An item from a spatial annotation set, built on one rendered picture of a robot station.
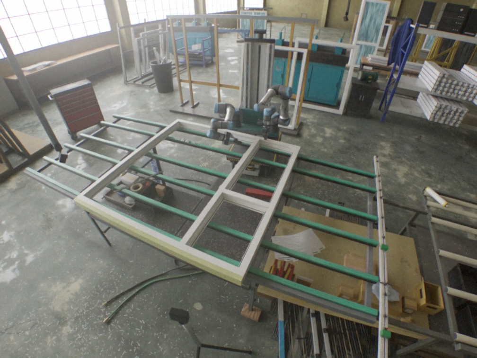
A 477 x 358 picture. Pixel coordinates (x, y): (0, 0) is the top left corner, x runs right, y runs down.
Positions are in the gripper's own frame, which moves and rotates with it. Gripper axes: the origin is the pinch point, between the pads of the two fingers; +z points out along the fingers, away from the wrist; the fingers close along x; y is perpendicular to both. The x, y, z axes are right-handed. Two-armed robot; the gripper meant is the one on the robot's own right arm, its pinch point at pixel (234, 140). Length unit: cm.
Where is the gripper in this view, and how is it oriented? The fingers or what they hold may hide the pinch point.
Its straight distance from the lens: 236.4
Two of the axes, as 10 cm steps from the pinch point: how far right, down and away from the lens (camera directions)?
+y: 5.3, 2.3, -8.1
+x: 2.5, -9.6, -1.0
